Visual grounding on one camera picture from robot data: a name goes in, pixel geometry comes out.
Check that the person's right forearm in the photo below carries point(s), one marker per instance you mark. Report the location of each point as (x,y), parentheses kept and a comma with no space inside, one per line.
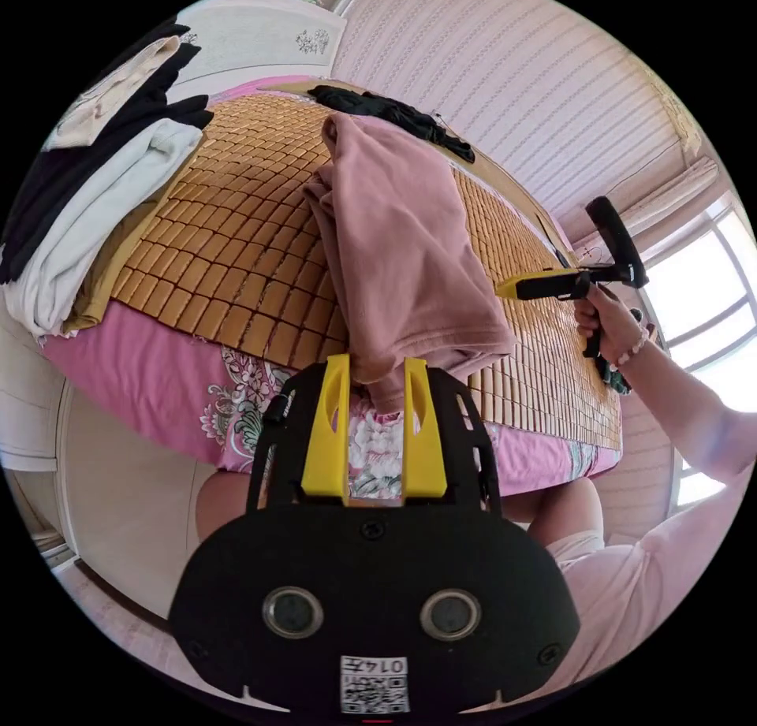
(686,407)

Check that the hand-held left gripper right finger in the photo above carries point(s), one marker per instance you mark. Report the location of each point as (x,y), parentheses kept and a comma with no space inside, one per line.
(427,442)

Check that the person's right hand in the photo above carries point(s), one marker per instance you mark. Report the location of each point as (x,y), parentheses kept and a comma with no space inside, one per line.
(615,324)

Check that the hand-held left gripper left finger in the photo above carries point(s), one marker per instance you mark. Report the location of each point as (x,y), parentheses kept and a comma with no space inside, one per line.
(324,442)

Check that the person's body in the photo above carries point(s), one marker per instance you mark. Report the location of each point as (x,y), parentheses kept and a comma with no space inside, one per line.
(639,590)

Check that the white headboard with flower carving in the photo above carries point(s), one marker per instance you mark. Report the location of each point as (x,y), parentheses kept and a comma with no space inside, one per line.
(260,34)

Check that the window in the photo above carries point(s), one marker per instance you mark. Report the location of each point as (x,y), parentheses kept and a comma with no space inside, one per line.
(704,300)

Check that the pink long sleeve shirt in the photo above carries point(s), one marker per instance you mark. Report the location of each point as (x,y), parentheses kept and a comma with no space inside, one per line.
(396,247)

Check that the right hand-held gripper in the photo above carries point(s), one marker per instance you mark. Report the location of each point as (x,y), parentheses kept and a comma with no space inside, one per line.
(550,288)

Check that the pile of clothes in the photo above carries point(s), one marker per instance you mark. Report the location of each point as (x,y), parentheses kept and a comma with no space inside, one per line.
(89,206)

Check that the black garment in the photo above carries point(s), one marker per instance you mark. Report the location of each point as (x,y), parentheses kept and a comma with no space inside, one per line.
(390,111)

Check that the bed with woven mat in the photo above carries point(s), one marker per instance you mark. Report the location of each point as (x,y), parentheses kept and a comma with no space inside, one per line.
(236,229)

